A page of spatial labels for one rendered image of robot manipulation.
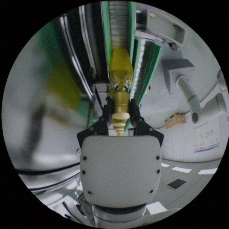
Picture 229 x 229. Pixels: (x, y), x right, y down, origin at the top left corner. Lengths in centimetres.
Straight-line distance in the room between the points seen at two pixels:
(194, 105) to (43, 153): 56
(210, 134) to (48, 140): 386
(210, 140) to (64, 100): 389
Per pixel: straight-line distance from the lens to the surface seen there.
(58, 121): 17
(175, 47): 25
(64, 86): 19
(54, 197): 22
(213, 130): 370
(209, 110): 40
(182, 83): 53
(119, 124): 18
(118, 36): 33
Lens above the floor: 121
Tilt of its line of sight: 22 degrees down
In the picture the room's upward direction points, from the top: 178 degrees counter-clockwise
